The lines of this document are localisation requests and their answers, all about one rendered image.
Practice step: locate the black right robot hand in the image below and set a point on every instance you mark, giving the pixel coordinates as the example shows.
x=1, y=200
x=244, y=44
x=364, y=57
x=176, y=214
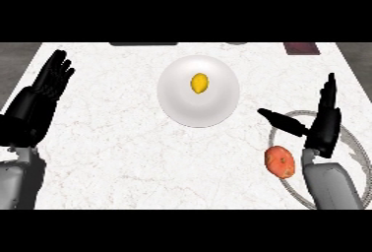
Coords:
x=325, y=124

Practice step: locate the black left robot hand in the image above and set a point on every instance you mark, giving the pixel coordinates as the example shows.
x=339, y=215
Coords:
x=34, y=101

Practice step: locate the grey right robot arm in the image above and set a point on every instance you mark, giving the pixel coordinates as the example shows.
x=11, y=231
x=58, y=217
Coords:
x=330, y=183

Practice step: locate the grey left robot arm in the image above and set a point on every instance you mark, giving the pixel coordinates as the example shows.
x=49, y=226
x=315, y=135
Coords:
x=17, y=178

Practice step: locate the white plate with grey rim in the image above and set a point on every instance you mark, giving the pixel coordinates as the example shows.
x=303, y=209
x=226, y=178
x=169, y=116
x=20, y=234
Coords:
x=356, y=154

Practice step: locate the white oval placemat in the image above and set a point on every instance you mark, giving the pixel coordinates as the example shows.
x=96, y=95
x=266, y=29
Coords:
x=198, y=90

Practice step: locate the yellow lemon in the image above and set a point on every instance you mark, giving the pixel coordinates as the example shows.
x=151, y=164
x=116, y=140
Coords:
x=200, y=83

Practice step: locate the orange round fruit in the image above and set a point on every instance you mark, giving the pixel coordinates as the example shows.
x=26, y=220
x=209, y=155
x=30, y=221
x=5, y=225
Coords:
x=280, y=162

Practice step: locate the dark maroon block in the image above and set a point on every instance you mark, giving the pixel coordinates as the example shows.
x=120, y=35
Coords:
x=302, y=48

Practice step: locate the dark grey flat object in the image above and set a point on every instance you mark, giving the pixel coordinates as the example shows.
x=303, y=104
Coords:
x=142, y=43

